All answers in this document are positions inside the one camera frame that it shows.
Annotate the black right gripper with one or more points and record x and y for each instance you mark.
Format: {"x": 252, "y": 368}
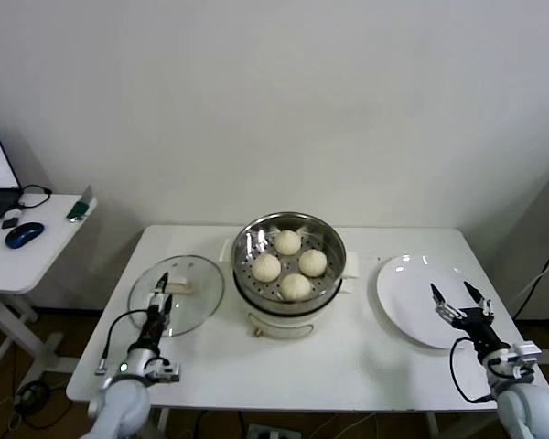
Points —
{"x": 478, "y": 327}

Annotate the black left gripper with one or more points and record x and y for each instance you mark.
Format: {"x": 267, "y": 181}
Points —
{"x": 152, "y": 329}

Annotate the round glass pot lid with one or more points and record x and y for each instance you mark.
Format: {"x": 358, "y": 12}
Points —
{"x": 201, "y": 283}

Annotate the white steamed baozi bun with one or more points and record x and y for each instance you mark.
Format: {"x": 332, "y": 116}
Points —
{"x": 266, "y": 268}
{"x": 287, "y": 242}
{"x": 312, "y": 263}
{"x": 295, "y": 287}

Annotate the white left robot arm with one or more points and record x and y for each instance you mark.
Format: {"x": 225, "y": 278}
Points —
{"x": 119, "y": 402}

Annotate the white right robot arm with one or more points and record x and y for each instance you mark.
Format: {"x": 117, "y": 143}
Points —
{"x": 526, "y": 411}

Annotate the perforated steel steamer basket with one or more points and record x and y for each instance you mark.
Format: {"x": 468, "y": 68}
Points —
{"x": 334, "y": 256}

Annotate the round white plate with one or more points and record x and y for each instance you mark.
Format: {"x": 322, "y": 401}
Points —
{"x": 407, "y": 292}

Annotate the white electric cooker base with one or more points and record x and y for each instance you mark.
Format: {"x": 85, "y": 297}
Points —
{"x": 279, "y": 327}

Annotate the green silver flat tool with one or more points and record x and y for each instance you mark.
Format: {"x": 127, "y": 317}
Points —
{"x": 78, "y": 211}

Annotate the white side table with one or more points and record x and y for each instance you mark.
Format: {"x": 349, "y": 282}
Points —
{"x": 36, "y": 265}

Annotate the blue computer mouse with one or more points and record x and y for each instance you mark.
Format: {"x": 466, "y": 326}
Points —
{"x": 24, "y": 234}

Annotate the small black dongle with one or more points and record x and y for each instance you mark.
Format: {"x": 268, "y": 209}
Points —
{"x": 10, "y": 223}

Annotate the small white adapter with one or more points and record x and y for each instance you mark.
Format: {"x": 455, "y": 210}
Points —
{"x": 14, "y": 212}

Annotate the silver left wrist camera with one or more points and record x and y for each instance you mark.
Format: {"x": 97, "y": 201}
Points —
{"x": 167, "y": 374}

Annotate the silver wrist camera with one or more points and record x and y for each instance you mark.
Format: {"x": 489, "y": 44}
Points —
{"x": 167, "y": 374}
{"x": 524, "y": 354}

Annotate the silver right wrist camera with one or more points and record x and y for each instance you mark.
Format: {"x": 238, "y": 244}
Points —
{"x": 524, "y": 354}

